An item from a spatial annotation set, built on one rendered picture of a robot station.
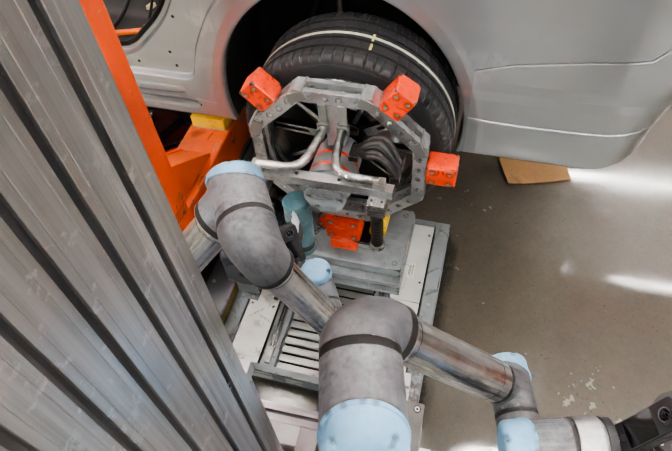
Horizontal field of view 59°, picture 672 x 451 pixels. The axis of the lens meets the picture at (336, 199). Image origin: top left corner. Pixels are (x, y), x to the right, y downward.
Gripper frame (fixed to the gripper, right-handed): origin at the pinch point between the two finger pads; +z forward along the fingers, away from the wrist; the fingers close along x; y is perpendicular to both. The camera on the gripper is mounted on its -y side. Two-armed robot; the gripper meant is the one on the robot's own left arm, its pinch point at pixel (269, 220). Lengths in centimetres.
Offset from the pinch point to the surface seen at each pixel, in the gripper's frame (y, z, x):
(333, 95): -29.2, 6.2, 27.2
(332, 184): -14.6, -9.8, 16.5
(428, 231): 74, 14, 73
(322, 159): -8.7, 4.9, 21.3
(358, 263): 60, 8, 34
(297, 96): -27.3, 13.4, 19.8
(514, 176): 80, 21, 129
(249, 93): -25.7, 24.1, 9.8
